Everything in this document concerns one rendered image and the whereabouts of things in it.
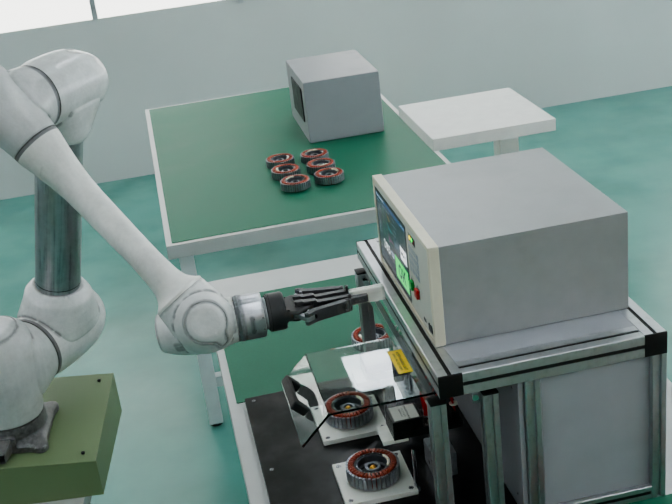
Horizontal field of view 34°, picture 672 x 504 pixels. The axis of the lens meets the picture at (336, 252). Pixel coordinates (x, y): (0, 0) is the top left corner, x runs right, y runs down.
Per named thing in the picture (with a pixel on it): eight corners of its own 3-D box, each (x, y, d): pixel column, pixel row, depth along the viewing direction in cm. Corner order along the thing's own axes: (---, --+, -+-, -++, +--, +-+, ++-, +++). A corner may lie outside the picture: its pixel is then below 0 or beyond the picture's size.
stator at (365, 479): (353, 497, 219) (351, 482, 218) (342, 467, 229) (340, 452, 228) (406, 486, 221) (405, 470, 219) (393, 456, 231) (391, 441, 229)
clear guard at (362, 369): (301, 448, 198) (297, 420, 195) (281, 384, 219) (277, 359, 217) (472, 412, 202) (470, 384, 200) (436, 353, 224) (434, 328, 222)
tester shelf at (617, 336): (439, 400, 195) (438, 378, 193) (357, 259, 257) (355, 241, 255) (667, 352, 201) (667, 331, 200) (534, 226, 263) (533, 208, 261)
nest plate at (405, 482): (346, 510, 218) (346, 505, 217) (332, 469, 231) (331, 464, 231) (418, 494, 220) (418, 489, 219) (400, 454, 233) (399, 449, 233)
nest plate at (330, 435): (324, 446, 240) (323, 441, 239) (312, 412, 253) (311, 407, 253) (389, 432, 242) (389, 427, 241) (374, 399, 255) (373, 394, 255)
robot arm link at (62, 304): (3, 366, 252) (63, 321, 269) (60, 392, 247) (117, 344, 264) (-5, 55, 212) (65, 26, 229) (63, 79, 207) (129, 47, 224)
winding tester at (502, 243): (435, 348, 204) (426, 248, 196) (380, 260, 243) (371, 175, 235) (629, 309, 209) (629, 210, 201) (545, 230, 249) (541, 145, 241)
